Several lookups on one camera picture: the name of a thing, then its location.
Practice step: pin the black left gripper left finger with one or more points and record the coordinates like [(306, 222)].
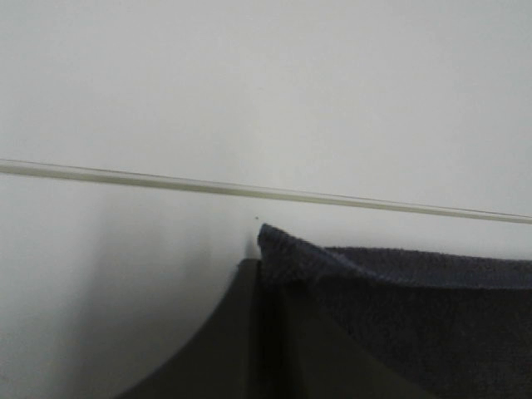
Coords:
[(224, 357)]

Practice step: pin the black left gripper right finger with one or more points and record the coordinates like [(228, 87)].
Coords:
[(307, 355)]

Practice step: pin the dark navy towel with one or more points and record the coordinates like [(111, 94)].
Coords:
[(458, 326)]

